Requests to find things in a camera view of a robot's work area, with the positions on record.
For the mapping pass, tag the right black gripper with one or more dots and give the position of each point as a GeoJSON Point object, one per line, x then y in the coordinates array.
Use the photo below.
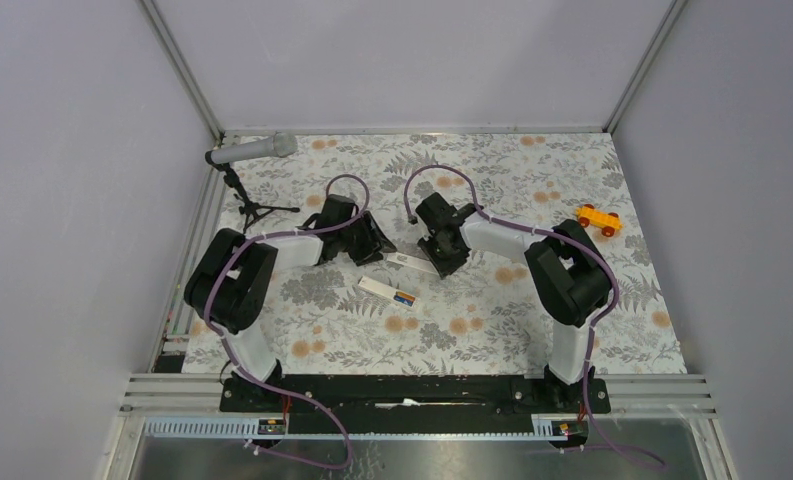
{"type": "Point", "coordinates": [443, 269]}

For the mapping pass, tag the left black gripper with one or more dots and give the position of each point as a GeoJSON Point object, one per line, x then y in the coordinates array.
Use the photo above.
{"type": "Point", "coordinates": [375, 242]}

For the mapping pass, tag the white remote control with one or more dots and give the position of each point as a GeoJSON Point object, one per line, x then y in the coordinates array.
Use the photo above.
{"type": "Point", "coordinates": [382, 290]}

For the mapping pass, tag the blue battery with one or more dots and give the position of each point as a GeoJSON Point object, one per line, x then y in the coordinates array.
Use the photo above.
{"type": "Point", "coordinates": [406, 300]}

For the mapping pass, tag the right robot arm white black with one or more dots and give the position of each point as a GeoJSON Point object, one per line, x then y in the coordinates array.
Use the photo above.
{"type": "Point", "coordinates": [571, 278]}

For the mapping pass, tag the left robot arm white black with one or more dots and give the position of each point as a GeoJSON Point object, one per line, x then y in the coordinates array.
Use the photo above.
{"type": "Point", "coordinates": [229, 285]}

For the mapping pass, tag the floral patterned table mat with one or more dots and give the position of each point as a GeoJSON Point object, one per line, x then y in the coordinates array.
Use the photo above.
{"type": "Point", "coordinates": [484, 319]}

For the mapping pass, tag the black microphone tripod stand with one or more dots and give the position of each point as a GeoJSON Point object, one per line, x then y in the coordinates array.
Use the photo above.
{"type": "Point", "coordinates": [251, 211]}

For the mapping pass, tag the grey microphone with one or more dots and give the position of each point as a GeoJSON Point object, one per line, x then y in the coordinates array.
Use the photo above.
{"type": "Point", "coordinates": [279, 145]}

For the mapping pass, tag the yellow toy car red wheels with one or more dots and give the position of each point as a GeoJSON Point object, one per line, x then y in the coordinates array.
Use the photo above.
{"type": "Point", "coordinates": [608, 223]}

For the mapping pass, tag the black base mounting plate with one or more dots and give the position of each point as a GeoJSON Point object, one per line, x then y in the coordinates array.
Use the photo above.
{"type": "Point", "coordinates": [402, 404]}

